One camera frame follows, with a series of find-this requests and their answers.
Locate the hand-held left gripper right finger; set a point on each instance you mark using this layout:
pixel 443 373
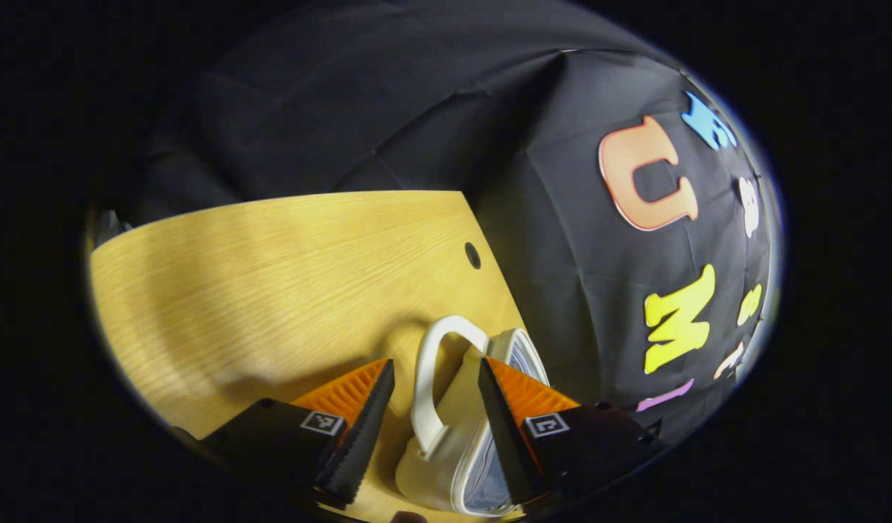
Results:
pixel 508 436

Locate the black backdrop cloth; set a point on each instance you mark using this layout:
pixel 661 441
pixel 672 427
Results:
pixel 417 109

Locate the white suitcase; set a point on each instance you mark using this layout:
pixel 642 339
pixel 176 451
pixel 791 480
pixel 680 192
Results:
pixel 453 407

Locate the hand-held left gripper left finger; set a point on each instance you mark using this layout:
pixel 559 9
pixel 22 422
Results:
pixel 362 436

